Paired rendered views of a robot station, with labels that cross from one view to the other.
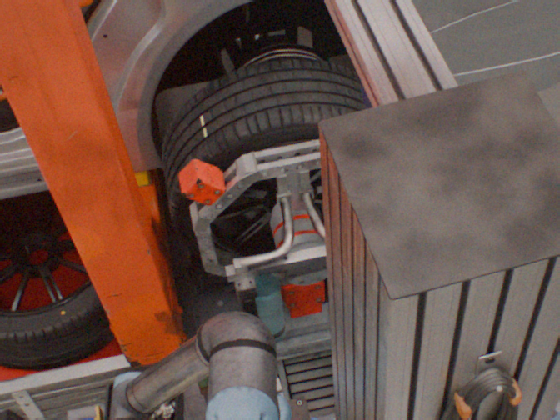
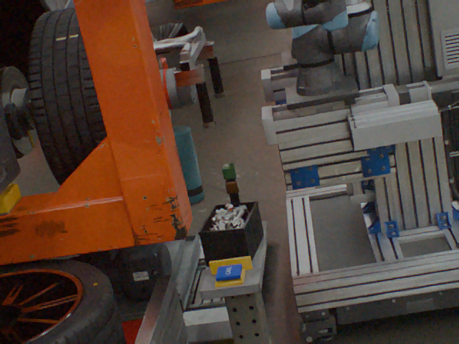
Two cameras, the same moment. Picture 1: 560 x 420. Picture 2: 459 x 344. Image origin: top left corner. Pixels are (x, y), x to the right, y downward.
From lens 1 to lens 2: 309 cm
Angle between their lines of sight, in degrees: 65
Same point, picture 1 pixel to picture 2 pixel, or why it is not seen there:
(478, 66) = not seen: hidden behind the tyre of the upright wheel
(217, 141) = not seen: hidden behind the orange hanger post
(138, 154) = (9, 154)
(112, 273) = (153, 80)
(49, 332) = (110, 293)
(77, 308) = (97, 277)
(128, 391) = not seen: outside the picture
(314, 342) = (188, 268)
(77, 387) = (163, 331)
